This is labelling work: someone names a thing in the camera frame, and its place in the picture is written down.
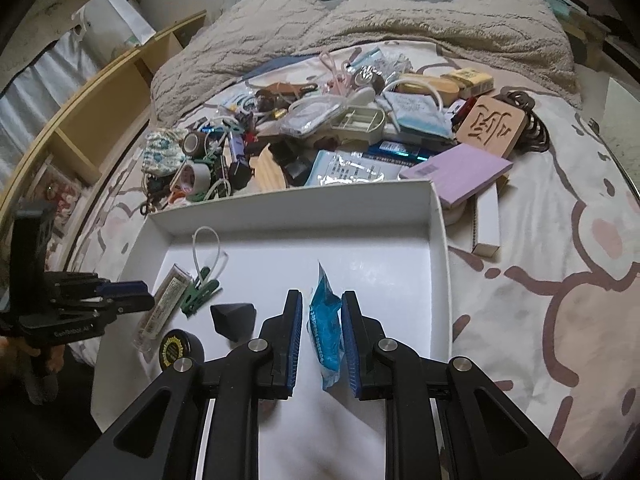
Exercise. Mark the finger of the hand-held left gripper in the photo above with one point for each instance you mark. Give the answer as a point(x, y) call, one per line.
point(130, 305)
point(125, 288)

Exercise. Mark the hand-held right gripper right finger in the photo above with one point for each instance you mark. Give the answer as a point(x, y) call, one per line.
point(350, 340)

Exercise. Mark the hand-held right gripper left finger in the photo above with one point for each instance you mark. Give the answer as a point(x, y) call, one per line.
point(295, 340)

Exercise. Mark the black cone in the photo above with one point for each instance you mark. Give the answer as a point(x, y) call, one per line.
point(232, 320)

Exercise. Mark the black tape roll yellow label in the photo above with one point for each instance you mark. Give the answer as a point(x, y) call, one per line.
point(180, 347)

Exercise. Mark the green clothespin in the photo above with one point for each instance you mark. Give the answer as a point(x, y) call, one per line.
point(200, 297)

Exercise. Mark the white cardboard box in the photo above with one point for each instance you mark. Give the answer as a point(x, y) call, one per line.
point(300, 230)

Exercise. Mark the person's left hand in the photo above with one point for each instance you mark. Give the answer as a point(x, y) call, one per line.
point(54, 357)

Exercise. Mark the orange white scissors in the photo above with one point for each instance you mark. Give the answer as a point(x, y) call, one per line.
point(176, 195)

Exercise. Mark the beige tape roll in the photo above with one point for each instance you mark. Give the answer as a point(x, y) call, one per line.
point(195, 176)

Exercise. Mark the green white crochet pouch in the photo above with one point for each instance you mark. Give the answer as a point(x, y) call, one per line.
point(162, 152)

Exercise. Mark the brown tape roll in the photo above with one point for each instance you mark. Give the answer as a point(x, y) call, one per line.
point(195, 144)

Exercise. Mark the black box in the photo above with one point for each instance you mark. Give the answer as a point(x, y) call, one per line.
point(239, 175)

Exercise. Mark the light blue foil packet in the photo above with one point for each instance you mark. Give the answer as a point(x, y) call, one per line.
point(350, 170)

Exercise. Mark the round wooden disc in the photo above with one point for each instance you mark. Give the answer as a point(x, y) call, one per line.
point(272, 170)

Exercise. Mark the long white small box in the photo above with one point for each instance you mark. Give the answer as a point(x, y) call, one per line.
point(487, 220)

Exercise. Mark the wooden headboard shelf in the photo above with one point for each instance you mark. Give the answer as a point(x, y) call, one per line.
point(100, 105)

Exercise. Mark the dark blue flat box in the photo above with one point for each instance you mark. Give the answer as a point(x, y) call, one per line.
point(397, 151)

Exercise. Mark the purple sticky note pad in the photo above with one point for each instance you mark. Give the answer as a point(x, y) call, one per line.
point(455, 175)

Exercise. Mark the silver curtain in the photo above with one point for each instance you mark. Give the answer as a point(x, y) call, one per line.
point(40, 100)

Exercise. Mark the beige plastic case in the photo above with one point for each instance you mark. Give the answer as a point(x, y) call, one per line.
point(357, 125)

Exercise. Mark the clear pouch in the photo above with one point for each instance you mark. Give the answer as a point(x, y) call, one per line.
point(310, 117)

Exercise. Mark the blue face mask pack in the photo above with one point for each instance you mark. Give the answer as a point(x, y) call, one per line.
point(417, 115)

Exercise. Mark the carved wooden plaque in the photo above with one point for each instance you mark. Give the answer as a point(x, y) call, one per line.
point(492, 127)

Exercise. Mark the oval wooden box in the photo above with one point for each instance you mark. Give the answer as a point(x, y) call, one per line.
point(425, 90)

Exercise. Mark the round metal tin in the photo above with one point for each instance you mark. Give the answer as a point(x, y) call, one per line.
point(367, 79)

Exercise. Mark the pink plastic hanger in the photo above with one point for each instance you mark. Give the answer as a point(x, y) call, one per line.
point(332, 72)

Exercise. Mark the white paper bag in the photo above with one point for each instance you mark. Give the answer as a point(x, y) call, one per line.
point(117, 15)

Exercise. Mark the yellow box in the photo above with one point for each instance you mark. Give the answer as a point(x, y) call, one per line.
point(467, 84)

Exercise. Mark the stack of brown rings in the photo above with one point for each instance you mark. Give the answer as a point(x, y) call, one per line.
point(535, 125)

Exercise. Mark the beige fuzzy blanket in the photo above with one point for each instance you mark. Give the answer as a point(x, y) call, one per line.
point(400, 25)

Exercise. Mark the stack of books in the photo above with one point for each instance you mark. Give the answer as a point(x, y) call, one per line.
point(585, 25)

